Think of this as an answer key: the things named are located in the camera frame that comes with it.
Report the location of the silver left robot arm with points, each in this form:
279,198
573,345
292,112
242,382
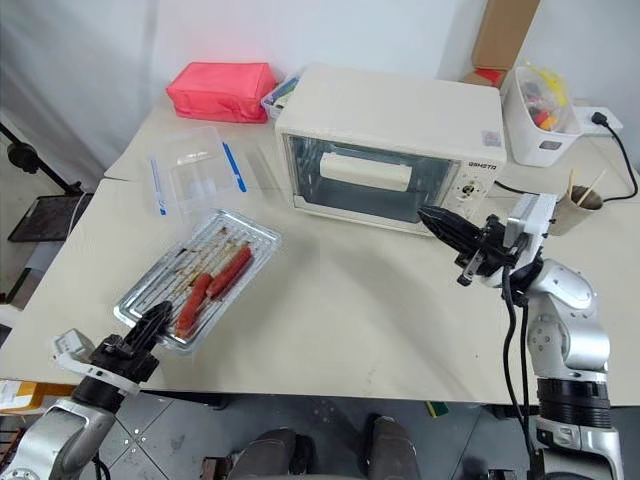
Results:
60,430

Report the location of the yellow green sponge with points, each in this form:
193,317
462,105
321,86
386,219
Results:
437,408

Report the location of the white storage bin with items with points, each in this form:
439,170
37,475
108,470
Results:
542,142

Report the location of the cardboard box with label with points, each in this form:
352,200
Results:
17,396

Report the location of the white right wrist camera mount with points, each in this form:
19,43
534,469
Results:
532,220

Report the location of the brown paper cup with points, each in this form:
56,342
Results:
575,217

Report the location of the white power strip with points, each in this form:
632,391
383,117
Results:
582,120

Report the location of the cream toaster oven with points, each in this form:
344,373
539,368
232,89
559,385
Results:
390,107

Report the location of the silver metal baking tray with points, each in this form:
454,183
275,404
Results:
160,280

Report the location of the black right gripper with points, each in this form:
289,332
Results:
492,255

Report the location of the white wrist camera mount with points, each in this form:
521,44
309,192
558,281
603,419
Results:
75,346
532,220

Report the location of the red fabric bag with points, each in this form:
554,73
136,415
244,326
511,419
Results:
220,90

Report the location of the brown cardboard box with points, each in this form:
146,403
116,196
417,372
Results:
505,32

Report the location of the red sausage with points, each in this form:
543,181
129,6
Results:
231,272
194,305

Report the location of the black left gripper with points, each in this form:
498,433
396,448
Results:
125,362

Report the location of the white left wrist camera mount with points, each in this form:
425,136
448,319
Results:
75,346

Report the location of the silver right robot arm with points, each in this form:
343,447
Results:
570,340

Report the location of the wooden stick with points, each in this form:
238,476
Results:
571,185
594,186

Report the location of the clear container with blue clips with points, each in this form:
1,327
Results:
195,170

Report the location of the oven control knob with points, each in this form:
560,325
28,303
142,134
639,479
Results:
470,191

